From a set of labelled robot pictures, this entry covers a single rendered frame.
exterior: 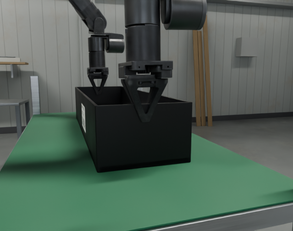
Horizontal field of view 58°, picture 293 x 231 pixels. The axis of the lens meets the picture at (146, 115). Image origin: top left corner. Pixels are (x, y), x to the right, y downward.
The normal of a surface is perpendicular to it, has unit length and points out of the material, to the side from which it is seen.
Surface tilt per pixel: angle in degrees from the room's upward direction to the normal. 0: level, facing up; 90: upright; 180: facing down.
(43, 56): 90
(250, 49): 90
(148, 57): 89
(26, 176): 0
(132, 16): 90
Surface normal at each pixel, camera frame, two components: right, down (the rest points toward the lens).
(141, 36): -0.08, 0.16
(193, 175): 0.00, -0.99
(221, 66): 0.29, 0.15
